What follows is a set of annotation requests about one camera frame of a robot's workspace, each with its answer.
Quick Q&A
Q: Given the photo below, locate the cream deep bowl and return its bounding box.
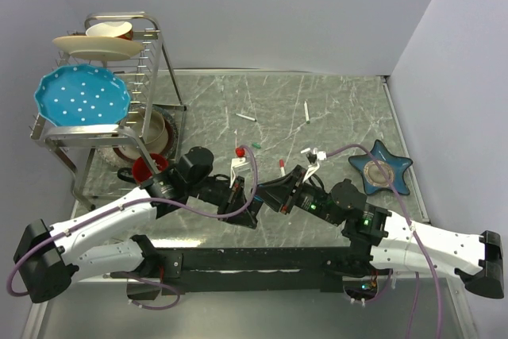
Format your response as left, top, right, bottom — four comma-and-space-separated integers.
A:
118, 108, 168, 160

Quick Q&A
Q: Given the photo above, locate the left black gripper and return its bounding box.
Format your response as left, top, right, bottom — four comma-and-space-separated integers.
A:
187, 171, 257, 224

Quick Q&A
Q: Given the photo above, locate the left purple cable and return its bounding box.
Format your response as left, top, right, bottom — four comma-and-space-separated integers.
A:
7, 144, 261, 311

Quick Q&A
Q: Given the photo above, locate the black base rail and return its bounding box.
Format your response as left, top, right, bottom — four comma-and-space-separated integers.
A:
125, 245, 378, 302

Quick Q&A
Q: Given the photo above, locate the patterned rim plate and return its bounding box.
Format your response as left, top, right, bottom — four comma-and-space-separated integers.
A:
97, 106, 179, 168

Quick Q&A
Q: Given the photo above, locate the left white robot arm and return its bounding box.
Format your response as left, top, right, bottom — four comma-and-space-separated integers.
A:
6, 147, 256, 303

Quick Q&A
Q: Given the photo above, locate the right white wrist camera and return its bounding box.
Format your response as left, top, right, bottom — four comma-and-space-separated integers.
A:
301, 148, 327, 182

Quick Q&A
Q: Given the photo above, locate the white pen green tip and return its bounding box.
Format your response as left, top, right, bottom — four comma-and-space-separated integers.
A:
303, 101, 310, 124

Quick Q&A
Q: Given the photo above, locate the red mug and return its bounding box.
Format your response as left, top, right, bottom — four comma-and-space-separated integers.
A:
117, 153, 169, 184

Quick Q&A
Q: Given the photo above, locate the metal dish rack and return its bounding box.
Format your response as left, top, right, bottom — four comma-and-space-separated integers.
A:
31, 12, 187, 211

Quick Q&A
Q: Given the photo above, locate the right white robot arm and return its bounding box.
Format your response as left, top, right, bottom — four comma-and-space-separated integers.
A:
256, 166, 505, 299

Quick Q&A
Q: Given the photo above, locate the blue star-shaped dish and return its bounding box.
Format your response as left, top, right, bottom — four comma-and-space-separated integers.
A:
348, 140, 414, 195

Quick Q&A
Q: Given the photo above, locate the white and red bowl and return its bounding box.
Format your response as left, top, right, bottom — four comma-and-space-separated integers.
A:
85, 21, 133, 40

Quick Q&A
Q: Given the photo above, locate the white pen black tip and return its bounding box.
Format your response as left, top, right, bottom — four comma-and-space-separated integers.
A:
235, 113, 257, 122

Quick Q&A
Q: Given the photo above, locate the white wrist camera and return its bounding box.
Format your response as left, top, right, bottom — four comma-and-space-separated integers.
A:
301, 148, 327, 182
229, 147, 252, 188

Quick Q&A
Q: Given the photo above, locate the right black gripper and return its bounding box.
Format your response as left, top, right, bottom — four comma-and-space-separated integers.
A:
248, 168, 340, 228

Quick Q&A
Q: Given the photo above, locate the cream flat plate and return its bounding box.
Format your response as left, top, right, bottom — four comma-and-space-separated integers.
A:
52, 35, 144, 61

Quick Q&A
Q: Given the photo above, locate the blue polka dot plate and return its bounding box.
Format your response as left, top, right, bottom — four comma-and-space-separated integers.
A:
34, 64, 131, 127

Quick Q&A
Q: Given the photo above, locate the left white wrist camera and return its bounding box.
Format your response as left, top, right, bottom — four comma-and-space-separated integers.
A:
229, 147, 252, 188

